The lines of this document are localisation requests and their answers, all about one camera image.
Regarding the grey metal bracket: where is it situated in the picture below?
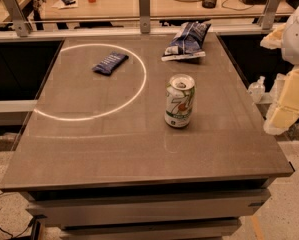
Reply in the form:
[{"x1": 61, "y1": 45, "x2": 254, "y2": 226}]
[
  {"x1": 259, "y1": 0, "x2": 281, "y2": 30},
  {"x1": 2, "y1": 0, "x2": 32, "y2": 37},
  {"x1": 139, "y1": 0, "x2": 150, "y2": 34}
]

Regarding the grey metal bracket right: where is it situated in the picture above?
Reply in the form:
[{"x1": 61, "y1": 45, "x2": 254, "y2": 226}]
[{"x1": 259, "y1": 0, "x2": 281, "y2": 30}]

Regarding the black floor cable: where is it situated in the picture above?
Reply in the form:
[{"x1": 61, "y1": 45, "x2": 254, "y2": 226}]
[{"x1": 0, "y1": 192, "x2": 37, "y2": 240}]

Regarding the grey metal bracket left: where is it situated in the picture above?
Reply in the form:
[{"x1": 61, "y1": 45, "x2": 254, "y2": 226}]
[{"x1": 2, "y1": 0, "x2": 32, "y2": 37}]

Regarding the grey metal bracket middle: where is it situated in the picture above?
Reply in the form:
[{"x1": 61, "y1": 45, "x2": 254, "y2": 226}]
[{"x1": 139, "y1": 0, "x2": 150, "y2": 34}]

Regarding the blue white chip bag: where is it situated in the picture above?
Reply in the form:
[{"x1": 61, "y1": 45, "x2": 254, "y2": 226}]
[{"x1": 162, "y1": 22, "x2": 211, "y2": 61}]

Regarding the white green 7up can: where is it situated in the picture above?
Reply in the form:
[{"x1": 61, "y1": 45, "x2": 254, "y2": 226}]
[{"x1": 165, "y1": 74, "x2": 195, "y2": 128}]

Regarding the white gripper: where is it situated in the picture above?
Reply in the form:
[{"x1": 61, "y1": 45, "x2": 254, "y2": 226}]
[{"x1": 260, "y1": 6, "x2": 299, "y2": 135}]

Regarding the black mesh pen cup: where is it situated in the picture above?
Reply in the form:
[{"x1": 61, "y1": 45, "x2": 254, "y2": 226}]
[{"x1": 202, "y1": 0, "x2": 217, "y2": 9}]

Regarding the black desk cable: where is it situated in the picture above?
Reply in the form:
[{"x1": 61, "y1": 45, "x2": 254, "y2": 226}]
[{"x1": 221, "y1": 0, "x2": 255, "y2": 12}]

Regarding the dark blue snack bar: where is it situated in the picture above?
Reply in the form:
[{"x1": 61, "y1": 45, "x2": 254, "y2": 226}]
[{"x1": 92, "y1": 52, "x2": 129, "y2": 76}]

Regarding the clear plastic bottle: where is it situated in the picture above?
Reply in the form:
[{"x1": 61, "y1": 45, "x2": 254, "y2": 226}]
[{"x1": 248, "y1": 76, "x2": 265, "y2": 103}]

